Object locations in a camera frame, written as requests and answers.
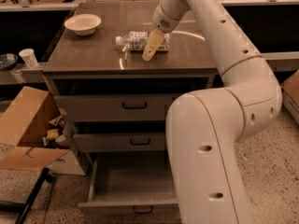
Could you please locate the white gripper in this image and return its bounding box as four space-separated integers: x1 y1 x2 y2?
142 0 190 61

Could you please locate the clear plastic water bottle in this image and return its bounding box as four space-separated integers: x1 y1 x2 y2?
115 31 170 52

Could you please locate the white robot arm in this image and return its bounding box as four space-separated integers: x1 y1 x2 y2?
143 0 282 224

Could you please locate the grey drawer cabinet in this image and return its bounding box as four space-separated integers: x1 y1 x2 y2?
43 0 217 171

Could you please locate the top grey drawer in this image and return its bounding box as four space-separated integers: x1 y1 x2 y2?
55 93 178 122

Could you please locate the grey drawer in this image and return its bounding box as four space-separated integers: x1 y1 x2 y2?
78 150 178 216
55 93 178 122
74 133 166 152

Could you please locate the middle grey drawer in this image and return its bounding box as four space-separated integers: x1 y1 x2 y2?
74 133 166 152

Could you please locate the bottom grey drawer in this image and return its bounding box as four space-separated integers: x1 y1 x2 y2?
78 150 178 216

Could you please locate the white ceramic bowl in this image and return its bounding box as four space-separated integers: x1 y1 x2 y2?
64 14 101 36

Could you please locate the white paper cup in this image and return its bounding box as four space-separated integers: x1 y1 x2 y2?
19 49 38 68

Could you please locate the cardboard box at right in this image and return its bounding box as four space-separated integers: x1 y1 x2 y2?
281 70 299 125

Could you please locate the dark round lid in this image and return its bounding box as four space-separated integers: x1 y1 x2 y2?
0 53 18 71

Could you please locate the open cardboard box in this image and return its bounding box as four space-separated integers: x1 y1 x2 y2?
0 87 88 175

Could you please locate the black metal stand leg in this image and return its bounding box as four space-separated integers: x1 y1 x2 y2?
0 168 54 224

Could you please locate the grey shelf rail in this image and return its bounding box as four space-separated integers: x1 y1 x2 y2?
263 51 299 72

